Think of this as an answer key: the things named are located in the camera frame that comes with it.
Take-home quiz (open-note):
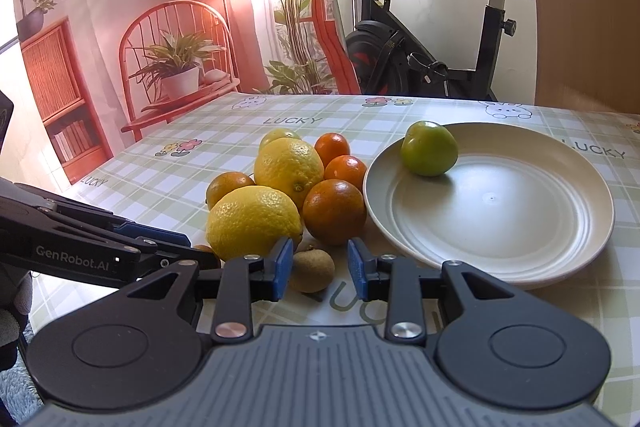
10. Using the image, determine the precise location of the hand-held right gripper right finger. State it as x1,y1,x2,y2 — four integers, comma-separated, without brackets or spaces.
346,237,521,344

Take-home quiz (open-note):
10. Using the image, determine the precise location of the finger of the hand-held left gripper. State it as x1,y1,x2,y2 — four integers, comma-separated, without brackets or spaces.
140,251,222,276
35,202,191,253

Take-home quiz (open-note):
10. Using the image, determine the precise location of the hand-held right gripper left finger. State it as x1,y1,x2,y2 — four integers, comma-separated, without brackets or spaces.
119,238,295,344

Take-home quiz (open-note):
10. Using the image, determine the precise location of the large yellow lemon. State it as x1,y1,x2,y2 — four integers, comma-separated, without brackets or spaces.
205,185,305,262

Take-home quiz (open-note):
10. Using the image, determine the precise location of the dark orange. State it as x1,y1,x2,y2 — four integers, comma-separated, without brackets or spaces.
302,178,368,247

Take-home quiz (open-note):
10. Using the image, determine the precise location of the small orange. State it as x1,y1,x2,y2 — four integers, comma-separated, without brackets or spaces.
206,171,256,210
314,133,352,168
323,155,368,192

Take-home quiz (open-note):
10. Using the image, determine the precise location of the yellow-green round fruit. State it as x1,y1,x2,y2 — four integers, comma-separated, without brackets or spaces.
258,128,302,152

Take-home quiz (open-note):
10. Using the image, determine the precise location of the beige plate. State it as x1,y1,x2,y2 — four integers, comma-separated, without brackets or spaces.
362,122,616,290

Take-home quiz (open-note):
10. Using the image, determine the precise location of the person's left hand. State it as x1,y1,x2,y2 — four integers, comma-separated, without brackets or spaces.
0,264,33,370

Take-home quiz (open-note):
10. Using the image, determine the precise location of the green round fruit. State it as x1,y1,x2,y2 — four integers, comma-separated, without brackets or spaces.
400,120,459,178

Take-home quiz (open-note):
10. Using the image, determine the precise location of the blue fluffy cloth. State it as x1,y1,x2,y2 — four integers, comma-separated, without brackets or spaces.
0,327,48,427

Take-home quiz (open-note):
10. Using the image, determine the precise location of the black exercise bike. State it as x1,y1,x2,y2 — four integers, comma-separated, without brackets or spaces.
320,0,538,102

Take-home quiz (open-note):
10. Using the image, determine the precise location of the wooden board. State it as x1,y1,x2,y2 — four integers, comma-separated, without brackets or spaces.
520,0,640,115

